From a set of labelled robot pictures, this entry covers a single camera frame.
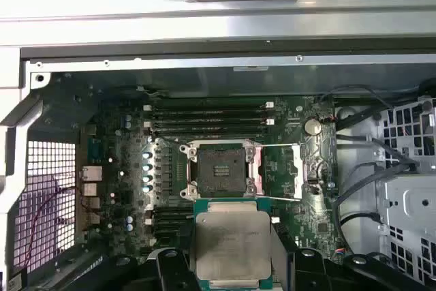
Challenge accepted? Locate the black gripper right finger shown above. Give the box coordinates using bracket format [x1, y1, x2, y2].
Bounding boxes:
[271, 219, 429, 291]

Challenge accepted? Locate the metal socket cover frame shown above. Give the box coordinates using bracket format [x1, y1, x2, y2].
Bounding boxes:
[250, 142, 305, 200]

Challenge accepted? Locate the blue rear port connector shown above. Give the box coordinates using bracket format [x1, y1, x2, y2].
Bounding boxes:
[87, 137, 104, 164]

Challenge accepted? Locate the black grey PC case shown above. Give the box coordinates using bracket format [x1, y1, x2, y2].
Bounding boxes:
[0, 37, 436, 291]

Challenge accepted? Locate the grey black cable bundle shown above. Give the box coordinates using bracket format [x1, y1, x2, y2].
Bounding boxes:
[369, 137, 420, 172]

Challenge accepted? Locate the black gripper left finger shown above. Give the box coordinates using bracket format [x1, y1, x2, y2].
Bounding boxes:
[57, 221, 202, 291]

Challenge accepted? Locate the black RAM slot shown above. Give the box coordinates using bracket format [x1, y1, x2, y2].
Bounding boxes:
[142, 102, 276, 110]
[149, 126, 270, 135]
[151, 206, 195, 217]
[149, 110, 270, 117]
[144, 216, 195, 227]
[142, 117, 276, 127]

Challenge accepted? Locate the CPU socket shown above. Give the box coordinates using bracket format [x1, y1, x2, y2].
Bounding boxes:
[178, 140, 258, 200]

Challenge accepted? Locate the green motherboard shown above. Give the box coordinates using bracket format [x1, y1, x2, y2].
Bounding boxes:
[76, 95, 340, 261]

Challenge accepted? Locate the silver topped CPU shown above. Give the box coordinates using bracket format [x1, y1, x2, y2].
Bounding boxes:
[192, 198, 275, 291]

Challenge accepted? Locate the thin black wire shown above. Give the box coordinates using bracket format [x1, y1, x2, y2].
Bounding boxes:
[320, 85, 392, 111]

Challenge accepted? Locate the silver coin cell battery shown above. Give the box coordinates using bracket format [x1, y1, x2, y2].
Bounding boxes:
[304, 117, 322, 136]

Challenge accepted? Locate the thin red fan wire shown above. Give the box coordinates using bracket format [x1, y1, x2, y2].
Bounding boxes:
[29, 174, 78, 266]

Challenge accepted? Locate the black looped cable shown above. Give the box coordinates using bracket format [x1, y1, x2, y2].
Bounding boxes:
[335, 163, 381, 237]

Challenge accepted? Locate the silver perforated drive cage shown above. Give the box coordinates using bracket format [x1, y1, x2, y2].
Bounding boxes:
[374, 95, 436, 287]

